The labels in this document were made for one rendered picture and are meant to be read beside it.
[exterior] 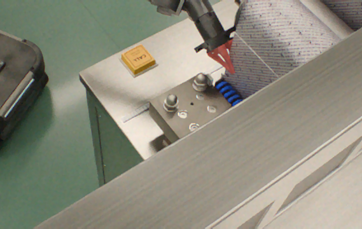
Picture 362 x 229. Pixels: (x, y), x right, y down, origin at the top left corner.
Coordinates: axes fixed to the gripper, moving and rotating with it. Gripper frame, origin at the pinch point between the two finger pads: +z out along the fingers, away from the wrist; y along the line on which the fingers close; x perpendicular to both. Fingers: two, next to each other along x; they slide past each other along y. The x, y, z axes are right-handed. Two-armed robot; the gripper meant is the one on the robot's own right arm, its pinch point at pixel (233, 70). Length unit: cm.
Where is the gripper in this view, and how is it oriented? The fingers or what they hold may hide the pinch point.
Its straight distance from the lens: 121.7
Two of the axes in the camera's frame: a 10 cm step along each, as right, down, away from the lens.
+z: 4.9, 8.7, 0.8
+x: 3.6, -1.1, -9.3
